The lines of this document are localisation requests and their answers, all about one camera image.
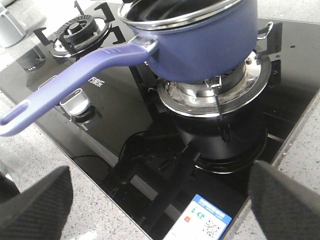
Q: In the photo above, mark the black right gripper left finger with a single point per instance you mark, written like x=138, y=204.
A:
x=41, y=211

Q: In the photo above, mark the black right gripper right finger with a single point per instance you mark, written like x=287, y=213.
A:
x=283, y=208

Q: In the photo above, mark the blue saucepan with handle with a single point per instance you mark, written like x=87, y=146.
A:
x=144, y=17

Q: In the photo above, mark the black right pot support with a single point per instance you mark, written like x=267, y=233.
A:
x=270, y=37

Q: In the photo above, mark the black pot support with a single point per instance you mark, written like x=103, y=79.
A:
x=102, y=10
x=270, y=37

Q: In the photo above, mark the black left pot support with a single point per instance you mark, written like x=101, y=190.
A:
x=102, y=10

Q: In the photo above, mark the blue energy label sticker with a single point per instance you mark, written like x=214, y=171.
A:
x=200, y=220

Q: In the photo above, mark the silver stove control knob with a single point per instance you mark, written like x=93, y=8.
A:
x=78, y=106

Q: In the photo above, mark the black glass gas stove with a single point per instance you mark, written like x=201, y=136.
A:
x=142, y=151

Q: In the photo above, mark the black right gas burner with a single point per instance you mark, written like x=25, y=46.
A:
x=220, y=96

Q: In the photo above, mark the black gas burner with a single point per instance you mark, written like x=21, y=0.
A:
x=220, y=96
x=78, y=35

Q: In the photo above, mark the grey metal container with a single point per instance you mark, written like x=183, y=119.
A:
x=11, y=32

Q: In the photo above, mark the black left gas burner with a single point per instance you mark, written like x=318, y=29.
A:
x=78, y=35

